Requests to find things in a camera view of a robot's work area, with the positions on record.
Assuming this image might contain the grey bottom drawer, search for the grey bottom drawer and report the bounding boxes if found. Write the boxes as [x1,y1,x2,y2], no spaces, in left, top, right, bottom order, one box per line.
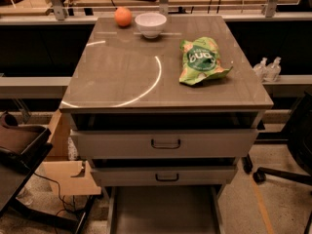
[106,186,225,234]

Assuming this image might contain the grey drawer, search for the grey drawer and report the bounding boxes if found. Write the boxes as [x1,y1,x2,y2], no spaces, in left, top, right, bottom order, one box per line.
[91,166,237,187]
[106,186,225,234]
[71,129,258,159]

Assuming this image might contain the grey drawer cabinet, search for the grey drawer cabinet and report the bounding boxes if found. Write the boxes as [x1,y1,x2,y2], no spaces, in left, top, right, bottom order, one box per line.
[58,15,275,234]

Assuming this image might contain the grey top drawer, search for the grey top drawer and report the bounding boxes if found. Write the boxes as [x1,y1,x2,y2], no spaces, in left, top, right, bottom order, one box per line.
[71,129,258,159]

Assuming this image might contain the grey middle drawer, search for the grey middle drawer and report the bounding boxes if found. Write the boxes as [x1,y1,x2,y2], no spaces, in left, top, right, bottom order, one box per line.
[91,166,237,187]

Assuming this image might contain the green chip bag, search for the green chip bag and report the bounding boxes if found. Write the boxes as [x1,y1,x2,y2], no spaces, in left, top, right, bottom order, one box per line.
[179,37,232,86]

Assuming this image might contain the white bowl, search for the white bowl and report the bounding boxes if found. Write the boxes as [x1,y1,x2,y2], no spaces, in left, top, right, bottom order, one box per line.
[135,13,167,39]

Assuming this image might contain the orange fruit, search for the orange fruit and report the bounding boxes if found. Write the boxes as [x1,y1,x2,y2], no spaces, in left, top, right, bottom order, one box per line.
[114,7,133,27]

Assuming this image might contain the clear bottle left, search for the clear bottle left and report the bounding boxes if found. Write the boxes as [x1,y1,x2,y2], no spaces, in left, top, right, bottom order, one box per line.
[253,58,267,81]

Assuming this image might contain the cardboard box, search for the cardboard box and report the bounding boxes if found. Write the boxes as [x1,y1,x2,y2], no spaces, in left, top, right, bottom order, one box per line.
[43,110,101,196]

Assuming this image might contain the black side table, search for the black side table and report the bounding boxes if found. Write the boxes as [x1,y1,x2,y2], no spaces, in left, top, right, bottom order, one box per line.
[0,111,96,234]

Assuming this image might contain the black office chair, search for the black office chair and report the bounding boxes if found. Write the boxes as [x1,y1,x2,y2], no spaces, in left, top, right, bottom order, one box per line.
[243,89,312,234]

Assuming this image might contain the black floor cable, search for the black floor cable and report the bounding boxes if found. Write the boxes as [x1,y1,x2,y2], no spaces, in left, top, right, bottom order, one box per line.
[33,172,86,217]

